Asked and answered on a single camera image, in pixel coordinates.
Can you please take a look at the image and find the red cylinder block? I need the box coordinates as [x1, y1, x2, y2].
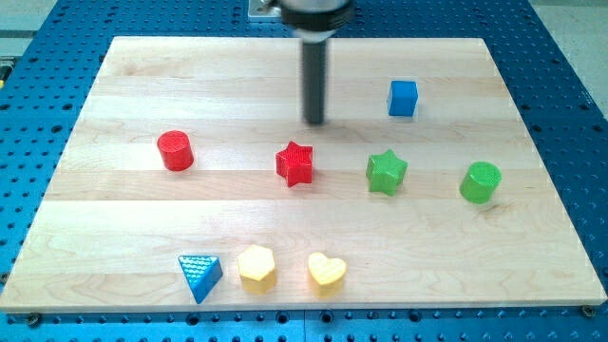
[157, 130, 194, 171]

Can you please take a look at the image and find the board clamp screw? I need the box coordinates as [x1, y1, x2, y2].
[25, 313, 42, 328]
[580, 305, 596, 318]

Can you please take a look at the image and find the blue cube block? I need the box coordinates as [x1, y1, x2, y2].
[387, 80, 418, 117]

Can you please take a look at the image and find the yellow hexagon block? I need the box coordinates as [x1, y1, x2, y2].
[237, 245, 277, 295]

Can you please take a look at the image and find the left board clamp screw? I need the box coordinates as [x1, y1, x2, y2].
[25, 313, 42, 328]

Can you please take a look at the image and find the green star block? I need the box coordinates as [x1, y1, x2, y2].
[366, 149, 409, 197]

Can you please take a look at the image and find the red star block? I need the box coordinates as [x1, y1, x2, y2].
[275, 141, 314, 187]

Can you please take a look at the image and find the wooden board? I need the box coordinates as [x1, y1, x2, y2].
[1, 37, 606, 314]

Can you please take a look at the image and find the silver metal mounting plate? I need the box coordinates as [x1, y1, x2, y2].
[247, 0, 280, 21]

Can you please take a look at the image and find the right board clamp screw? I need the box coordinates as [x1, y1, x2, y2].
[580, 305, 596, 318]

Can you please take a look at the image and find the yellow heart block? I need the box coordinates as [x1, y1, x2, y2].
[308, 252, 348, 298]

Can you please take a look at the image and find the green cylinder block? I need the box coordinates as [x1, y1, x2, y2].
[459, 161, 502, 204]

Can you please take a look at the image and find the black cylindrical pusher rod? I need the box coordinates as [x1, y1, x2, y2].
[301, 41, 327, 124]

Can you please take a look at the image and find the blue triangle block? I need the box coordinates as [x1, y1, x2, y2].
[178, 255, 223, 304]

